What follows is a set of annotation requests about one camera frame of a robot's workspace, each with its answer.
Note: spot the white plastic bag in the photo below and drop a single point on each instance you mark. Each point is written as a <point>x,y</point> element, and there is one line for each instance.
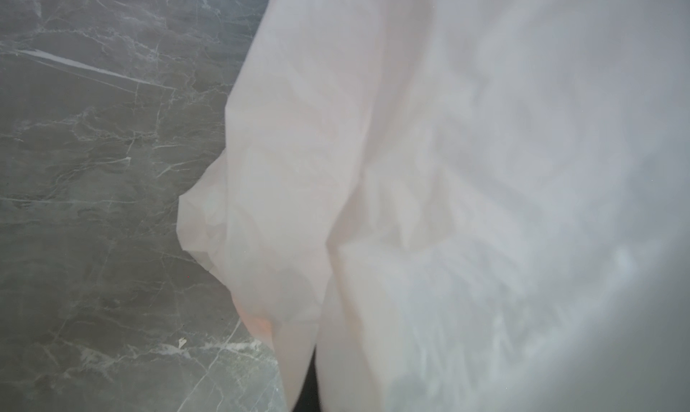
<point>460,205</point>

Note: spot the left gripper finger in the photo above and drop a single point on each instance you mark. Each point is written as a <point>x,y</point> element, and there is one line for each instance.
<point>309,398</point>

